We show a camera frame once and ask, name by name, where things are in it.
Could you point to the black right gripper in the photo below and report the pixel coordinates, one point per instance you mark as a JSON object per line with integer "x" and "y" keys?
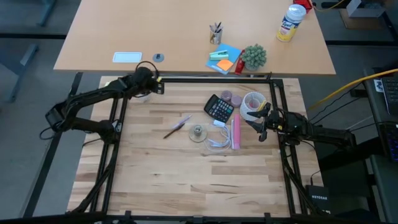
{"x": 275, "y": 121}

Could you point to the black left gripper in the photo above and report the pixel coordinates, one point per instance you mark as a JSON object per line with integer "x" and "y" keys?
{"x": 144, "y": 81}

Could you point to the brown pen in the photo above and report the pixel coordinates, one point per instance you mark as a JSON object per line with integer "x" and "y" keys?
{"x": 174, "y": 131}

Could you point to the brass lamp base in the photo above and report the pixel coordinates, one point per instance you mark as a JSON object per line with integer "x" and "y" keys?
{"x": 198, "y": 133}

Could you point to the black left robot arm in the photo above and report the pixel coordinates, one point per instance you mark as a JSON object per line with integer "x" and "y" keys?
{"x": 93, "y": 93}

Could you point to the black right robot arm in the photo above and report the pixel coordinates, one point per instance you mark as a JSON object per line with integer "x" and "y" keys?
{"x": 326, "y": 132}

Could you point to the yellow marker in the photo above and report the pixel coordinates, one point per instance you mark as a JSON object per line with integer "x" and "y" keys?
{"x": 262, "y": 105}

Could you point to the white textured pen holder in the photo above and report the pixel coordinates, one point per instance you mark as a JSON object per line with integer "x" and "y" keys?
{"x": 247, "y": 109}

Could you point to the pink marker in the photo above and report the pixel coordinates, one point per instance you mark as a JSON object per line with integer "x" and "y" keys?
{"x": 254, "y": 102}

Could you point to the pink and white stapler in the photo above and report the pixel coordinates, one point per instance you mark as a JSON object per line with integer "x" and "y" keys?
{"x": 237, "y": 133}

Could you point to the grey desk grommet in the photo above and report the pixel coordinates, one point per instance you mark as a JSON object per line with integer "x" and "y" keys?
{"x": 158, "y": 58}

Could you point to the white rectangular tray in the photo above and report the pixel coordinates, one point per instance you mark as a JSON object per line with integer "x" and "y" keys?
{"x": 127, "y": 57}

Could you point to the dark purple round tin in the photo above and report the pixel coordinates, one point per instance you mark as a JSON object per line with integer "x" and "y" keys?
{"x": 226, "y": 95}

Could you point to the black calculator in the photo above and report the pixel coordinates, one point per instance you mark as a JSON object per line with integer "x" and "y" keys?
{"x": 218, "y": 109}

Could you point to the light wooden desk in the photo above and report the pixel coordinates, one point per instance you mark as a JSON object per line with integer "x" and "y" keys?
{"x": 155, "y": 25}

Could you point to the red pocket tool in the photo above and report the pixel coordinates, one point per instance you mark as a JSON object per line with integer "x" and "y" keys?
{"x": 239, "y": 65}

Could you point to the green potted cactus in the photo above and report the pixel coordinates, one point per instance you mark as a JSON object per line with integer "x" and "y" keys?
{"x": 254, "y": 57}

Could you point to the orange sticky note pad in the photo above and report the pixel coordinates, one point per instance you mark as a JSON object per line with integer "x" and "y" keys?
{"x": 224, "y": 65}

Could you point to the blue notebook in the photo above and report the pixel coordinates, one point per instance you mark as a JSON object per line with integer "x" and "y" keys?
{"x": 233, "y": 51}

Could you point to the teal stapler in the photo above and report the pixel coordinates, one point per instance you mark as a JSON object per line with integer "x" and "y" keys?
{"x": 219, "y": 55}

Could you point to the metal cup with pens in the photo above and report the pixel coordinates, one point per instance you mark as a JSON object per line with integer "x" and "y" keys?
{"x": 215, "y": 35}

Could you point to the black Netgear router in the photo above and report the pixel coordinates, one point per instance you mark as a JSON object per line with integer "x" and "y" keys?
{"x": 318, "y": 199}

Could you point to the Lysol wipes canister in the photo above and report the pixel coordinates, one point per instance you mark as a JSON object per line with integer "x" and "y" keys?
{"x": 289, "y": 25}

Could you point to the black power brick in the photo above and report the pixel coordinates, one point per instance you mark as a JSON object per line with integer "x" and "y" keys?
{"x": 357, "y": 93}

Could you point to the grey desk leg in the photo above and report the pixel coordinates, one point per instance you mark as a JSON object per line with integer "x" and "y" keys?
{"x": 46, "y": 11}
{"x": 21, "y": 68}

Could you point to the red box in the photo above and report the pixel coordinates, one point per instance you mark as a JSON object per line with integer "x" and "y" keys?
{"x": 304, "y": 3}

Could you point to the brown cardboard sheet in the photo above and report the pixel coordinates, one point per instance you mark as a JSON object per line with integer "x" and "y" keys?
{"x": 351, "y": 23}

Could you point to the black backlit keyboard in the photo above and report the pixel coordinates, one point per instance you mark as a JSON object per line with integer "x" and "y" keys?
{"x": 391, "y": 143}

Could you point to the dark grey side desk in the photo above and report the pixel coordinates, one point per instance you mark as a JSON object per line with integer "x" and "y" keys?
{"x": 385, "y": 186}

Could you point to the grey box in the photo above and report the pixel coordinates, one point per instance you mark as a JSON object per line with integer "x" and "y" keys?
{"x": 363, "y": 7}

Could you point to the black aluminium table frame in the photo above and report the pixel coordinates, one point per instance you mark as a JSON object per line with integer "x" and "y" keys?
{"x": 217, "y": 80}

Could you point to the black floor rail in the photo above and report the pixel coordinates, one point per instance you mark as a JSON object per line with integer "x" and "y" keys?
{"x": 53, "y": 146}

